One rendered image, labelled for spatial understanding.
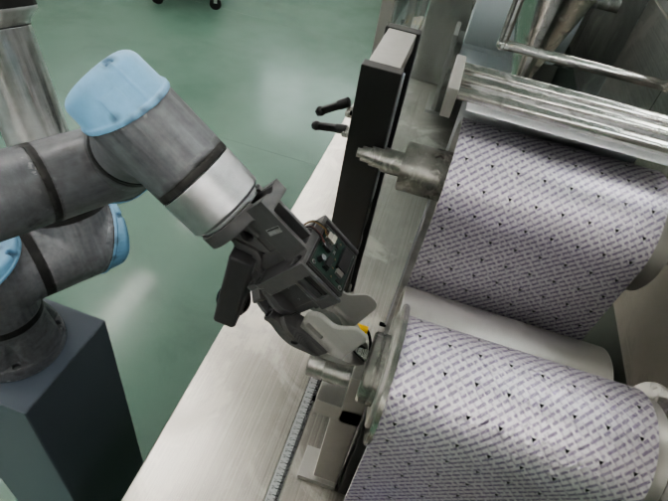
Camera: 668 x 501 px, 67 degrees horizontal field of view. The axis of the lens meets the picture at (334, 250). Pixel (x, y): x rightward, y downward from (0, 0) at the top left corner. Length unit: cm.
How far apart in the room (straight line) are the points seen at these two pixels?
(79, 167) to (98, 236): 38
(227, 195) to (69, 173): 15
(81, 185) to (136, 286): 179
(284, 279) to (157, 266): 192
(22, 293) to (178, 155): 50
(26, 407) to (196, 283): 140
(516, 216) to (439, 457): 27
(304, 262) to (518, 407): 23
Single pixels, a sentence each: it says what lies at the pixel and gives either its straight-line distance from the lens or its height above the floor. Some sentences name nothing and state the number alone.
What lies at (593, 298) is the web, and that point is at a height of 128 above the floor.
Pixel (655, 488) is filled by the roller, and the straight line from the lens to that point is 56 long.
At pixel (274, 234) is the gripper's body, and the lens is 44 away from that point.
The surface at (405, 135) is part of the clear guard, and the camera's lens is 147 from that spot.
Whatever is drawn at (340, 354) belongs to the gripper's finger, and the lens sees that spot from 52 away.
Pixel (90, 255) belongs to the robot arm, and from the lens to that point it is 88.
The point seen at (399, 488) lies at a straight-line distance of 60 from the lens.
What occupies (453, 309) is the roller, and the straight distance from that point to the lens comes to 64.
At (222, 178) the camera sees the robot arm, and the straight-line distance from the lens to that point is 43.
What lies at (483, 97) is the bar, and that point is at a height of 145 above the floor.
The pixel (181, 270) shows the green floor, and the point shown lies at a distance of 232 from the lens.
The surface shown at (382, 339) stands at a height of 129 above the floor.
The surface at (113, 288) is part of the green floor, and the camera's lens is 229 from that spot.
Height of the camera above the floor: 169
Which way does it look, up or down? 43 degrees down
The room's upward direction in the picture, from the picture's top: 12 degrees clockwise
